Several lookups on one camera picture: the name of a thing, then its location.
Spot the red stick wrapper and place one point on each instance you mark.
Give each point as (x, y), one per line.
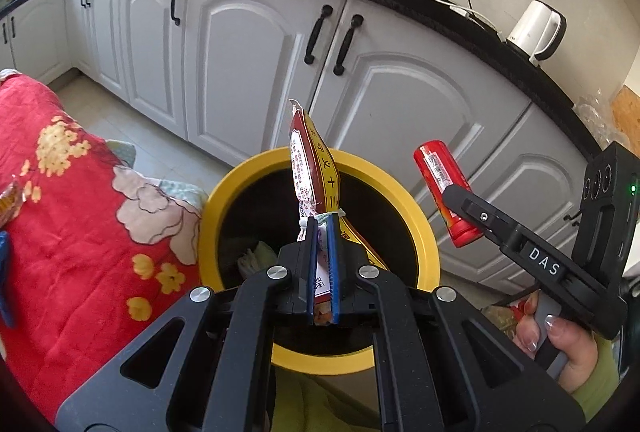
(440, 182)

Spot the person's right hand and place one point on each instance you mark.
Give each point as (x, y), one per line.
(580, 352)

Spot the yellow rimmed bin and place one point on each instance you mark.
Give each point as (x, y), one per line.
(207, 252)

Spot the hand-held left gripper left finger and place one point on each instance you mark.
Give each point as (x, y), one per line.
(313, 277)

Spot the red floral blanket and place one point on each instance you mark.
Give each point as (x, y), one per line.
(75, 237)

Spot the blue plastic item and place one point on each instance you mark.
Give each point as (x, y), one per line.
(6, 282)

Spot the white lower cabinets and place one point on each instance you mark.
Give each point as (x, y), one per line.
(240, 62)

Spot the wooden board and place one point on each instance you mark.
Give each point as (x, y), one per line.
(627, 122)

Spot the orange snack wrapper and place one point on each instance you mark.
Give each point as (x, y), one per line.
(10, 204)

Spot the white electric kettle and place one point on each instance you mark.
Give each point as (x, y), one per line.
(532, 27)

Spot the clear plastic bag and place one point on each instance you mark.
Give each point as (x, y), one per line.
(597, 114)

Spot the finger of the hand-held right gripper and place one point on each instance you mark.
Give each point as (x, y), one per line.
(480, 212)

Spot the person's green garment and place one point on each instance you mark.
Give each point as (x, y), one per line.
(320, 402)

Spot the red yellow snack packet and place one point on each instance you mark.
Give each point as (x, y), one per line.
(310, 172)

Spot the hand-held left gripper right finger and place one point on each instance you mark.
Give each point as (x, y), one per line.
(334, 282)

